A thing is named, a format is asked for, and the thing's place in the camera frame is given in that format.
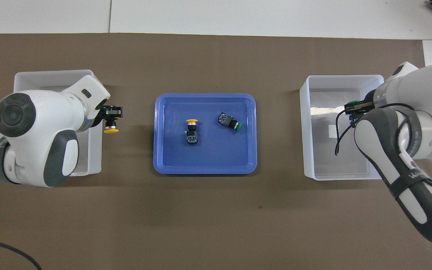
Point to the green mushroom push button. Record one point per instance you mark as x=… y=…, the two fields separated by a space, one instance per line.
x=354 y=102
x=229 y=122

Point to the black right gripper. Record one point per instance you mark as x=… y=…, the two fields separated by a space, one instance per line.
x=362 y=107

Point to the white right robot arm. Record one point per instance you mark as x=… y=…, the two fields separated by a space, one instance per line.
x=426 y=93

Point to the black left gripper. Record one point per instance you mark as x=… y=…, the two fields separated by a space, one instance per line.
x=113 y=111

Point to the yellow mushroom push button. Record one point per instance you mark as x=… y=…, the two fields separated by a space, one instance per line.
x=192 y=133
x=111 y=130

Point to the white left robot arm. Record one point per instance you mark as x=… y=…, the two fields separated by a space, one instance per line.
x=32 y=150

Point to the translucent white plastic box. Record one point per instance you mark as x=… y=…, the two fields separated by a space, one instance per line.
x=43 y=80
x=321 y=157

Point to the brown table mat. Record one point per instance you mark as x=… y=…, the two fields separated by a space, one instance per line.
x=208 y=217

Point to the blue plastic tray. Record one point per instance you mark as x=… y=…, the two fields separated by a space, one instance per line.
x=204 y=157

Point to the small white paper label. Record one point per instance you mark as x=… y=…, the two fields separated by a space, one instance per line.
x=333 y=131

